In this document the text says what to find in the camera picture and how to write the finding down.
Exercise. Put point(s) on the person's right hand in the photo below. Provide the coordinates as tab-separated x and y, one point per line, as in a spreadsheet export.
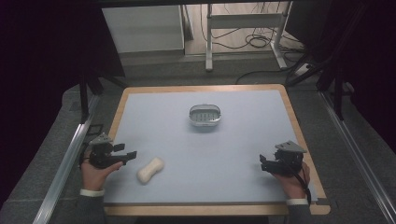
291	184

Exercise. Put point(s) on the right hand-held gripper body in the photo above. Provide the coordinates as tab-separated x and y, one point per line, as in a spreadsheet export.
285	159

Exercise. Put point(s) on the black tripod stand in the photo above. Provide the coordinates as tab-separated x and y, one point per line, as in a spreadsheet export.
330	71
90	77

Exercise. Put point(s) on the white cabinet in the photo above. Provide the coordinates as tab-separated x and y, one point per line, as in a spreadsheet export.
144	28

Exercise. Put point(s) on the white power strip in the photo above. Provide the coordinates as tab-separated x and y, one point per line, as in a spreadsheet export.
302	69

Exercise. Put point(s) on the metal soap dish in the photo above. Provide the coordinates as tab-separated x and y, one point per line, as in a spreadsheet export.
205	115

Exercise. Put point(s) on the light blue table mat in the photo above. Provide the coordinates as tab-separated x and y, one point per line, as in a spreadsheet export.
205	149

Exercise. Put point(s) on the aluminium rail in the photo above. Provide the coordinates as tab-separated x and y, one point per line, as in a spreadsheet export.
358	152
62	174

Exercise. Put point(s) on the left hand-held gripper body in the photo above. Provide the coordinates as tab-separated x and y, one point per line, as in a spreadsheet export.
100	153

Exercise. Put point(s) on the white metal stand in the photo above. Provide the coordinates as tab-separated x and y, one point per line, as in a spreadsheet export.
246	31

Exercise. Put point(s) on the person's left hand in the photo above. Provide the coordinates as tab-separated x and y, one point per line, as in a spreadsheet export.
97	174

